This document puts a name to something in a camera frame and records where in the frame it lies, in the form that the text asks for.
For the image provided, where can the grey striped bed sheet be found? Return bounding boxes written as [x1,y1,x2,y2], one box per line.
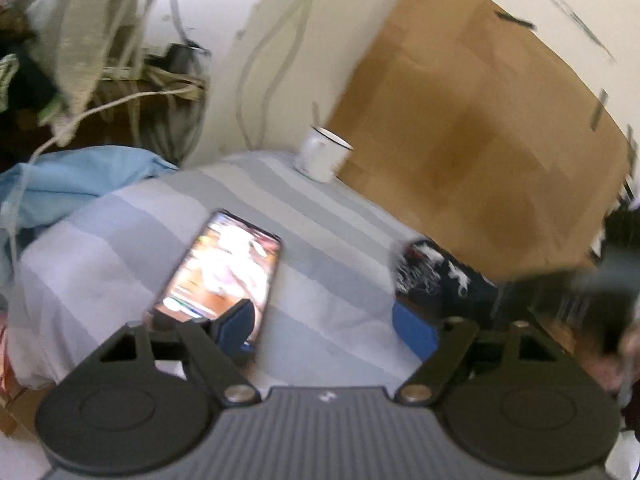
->
[7,150,441,391]

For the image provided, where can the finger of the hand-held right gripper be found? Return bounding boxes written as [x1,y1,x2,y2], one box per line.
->
[495,267,581,311]

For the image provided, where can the black patterned knit garment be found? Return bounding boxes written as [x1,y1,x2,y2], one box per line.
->
[392,237,503,323]

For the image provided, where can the grey wall cable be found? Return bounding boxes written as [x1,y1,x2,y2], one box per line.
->
[234,0,323,153]

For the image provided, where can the grey tape strip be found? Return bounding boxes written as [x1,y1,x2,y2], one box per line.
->
[589,89,610,132]

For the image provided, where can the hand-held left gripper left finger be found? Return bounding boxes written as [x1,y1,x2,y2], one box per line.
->
[76,299,262,407]

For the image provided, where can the brown cardboard sheet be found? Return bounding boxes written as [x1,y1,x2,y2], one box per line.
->
[322,0,632,281]

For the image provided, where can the white cord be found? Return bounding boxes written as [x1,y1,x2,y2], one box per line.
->
[7,85,201,261]

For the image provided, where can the white enamel mug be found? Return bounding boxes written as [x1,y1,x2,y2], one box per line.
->
[294,125,355,184]

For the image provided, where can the light blue cloth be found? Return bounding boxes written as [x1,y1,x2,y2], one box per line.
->
[0,145,178,286]

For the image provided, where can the grey-green hanging cloth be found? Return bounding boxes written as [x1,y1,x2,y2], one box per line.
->
[7,0,148,118]

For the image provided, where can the smartphone with lit screen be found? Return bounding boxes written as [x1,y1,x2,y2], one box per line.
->
[145,208,284,356]

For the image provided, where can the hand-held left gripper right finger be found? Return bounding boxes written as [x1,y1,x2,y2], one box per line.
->
[392,301,576,407]

